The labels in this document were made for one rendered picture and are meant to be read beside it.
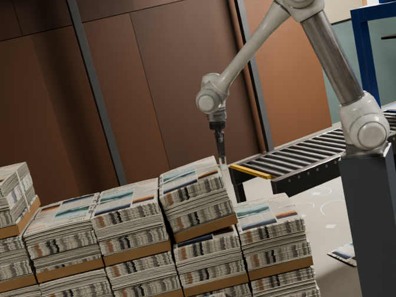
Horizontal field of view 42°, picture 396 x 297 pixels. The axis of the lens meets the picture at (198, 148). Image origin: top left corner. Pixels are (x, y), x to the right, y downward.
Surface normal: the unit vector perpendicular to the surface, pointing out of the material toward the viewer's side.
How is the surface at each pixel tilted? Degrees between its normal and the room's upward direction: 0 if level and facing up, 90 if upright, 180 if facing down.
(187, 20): 90
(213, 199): 90
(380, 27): 90
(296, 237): 90
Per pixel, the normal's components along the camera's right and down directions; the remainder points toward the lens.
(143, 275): 0.07, 0.22
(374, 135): -0.09, 0.36
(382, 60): 0.42, 0.11
